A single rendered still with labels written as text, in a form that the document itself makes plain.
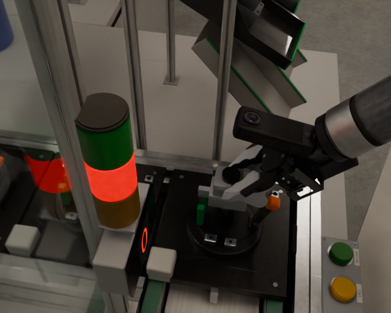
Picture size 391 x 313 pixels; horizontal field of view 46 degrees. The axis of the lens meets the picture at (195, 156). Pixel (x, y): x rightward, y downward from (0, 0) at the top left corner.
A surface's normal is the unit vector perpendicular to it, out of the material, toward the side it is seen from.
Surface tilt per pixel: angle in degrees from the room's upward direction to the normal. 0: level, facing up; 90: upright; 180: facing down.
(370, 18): 0
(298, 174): 90
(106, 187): 90
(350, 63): 0
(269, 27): 25
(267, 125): 10
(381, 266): 0
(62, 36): 90
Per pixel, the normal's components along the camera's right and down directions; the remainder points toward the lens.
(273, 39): 0.42, -0.48
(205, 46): -0.33, 0.70
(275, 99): 0.68, -0.28
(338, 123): -0.73, -0.15
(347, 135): -0.50, 0.40
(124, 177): 0.65, 0.58
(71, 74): 0.99, 0.14
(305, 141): 0.18, -0.61
